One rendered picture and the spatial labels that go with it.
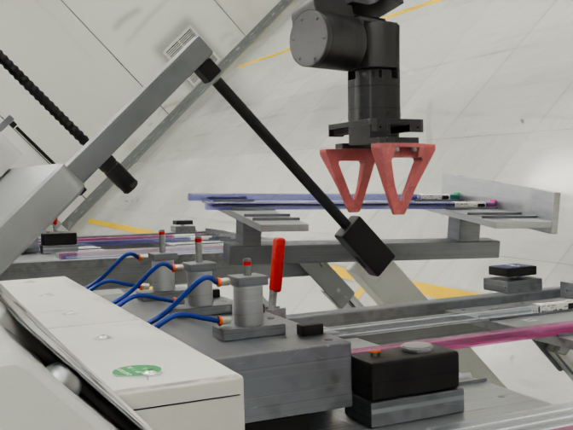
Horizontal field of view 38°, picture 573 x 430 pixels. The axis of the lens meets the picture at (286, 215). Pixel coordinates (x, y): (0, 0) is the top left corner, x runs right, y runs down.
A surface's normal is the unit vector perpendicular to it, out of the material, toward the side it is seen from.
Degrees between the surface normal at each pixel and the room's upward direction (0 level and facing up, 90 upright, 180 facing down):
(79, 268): 90
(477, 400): 43
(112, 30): 90
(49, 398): 90
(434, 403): 90
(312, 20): 48
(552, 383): 0
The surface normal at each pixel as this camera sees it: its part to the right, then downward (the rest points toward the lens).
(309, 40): -0.75, 0.04
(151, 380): -0.03, -1.00
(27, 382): 0.42, 0.04
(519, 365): -0.64, -0.69
